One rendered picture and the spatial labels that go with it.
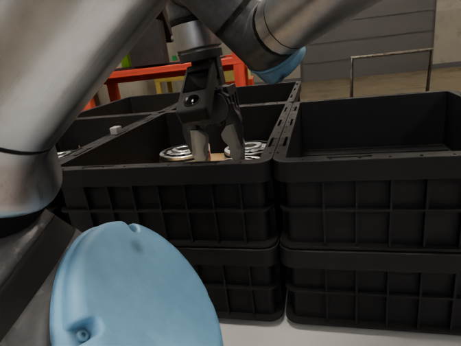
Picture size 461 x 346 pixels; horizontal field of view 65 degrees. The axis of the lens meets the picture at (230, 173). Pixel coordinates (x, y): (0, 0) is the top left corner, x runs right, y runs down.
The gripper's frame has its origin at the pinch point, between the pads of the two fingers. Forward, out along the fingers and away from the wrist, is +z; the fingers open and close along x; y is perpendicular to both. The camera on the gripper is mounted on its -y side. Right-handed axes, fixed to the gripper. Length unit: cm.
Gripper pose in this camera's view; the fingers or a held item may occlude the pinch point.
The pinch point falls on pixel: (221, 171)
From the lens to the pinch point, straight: 62.3
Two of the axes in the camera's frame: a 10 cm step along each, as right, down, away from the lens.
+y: 2.4, -3.4, 9.1
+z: 2.0, 9.3, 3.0
